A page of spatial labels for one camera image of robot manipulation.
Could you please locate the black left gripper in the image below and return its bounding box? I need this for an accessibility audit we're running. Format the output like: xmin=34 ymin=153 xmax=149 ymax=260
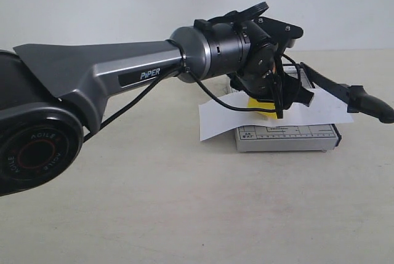
xmin=229 ymin=71 xmax=314 ymax=106

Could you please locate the black cutter blade arm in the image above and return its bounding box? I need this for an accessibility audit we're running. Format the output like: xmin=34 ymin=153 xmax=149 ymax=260
xmin=300 ymin=62 xmax=393 ymax=124

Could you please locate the yellow cube block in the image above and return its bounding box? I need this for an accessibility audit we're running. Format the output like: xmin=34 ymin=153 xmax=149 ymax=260
xmin=247 ymin=97 xmax=278 ymax=119

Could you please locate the white paper strip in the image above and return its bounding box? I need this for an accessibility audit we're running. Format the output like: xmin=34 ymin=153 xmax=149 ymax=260
xmin=199 ymin=88 xmax=353 ymax=141

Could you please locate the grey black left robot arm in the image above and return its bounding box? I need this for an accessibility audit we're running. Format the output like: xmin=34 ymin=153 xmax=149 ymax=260
xmin=1 ymin=18 xmax=313 ymax=196

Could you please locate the grey paper cutter base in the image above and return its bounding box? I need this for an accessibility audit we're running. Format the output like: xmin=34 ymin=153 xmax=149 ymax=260
xmin=229 ymin=65 xmax=342 ymax=154

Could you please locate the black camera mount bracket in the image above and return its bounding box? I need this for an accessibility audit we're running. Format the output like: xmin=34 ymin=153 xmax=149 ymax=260
xmin=254 ymin=17 xmax=304 ymax=51

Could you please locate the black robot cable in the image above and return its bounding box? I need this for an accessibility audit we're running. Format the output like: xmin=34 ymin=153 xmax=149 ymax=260
xmin=82 ymin=1 xmax=302 ymax=142

